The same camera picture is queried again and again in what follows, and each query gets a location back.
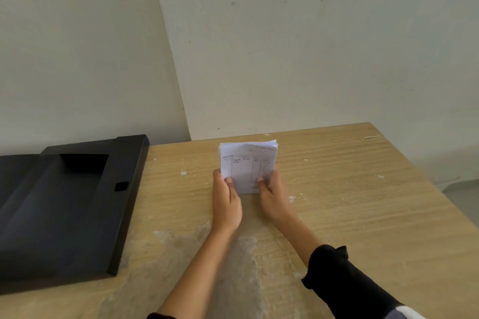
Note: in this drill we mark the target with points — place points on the person's left hand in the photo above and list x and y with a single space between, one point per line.
226 206

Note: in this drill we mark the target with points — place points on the person's right hand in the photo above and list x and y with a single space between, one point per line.
275 201

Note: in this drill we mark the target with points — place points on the person's right thumb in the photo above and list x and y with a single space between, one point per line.
262 183

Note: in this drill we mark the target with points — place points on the person's left thumb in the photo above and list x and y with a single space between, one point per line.
229 184

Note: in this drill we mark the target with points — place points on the white paper sheets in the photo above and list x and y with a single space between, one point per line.
247 166

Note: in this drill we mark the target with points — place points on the person's right forearm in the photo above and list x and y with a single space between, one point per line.
336 270

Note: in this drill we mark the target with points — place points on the person's left forearm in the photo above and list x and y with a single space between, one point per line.
194 274

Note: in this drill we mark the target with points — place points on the black tray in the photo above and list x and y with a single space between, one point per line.
67 210

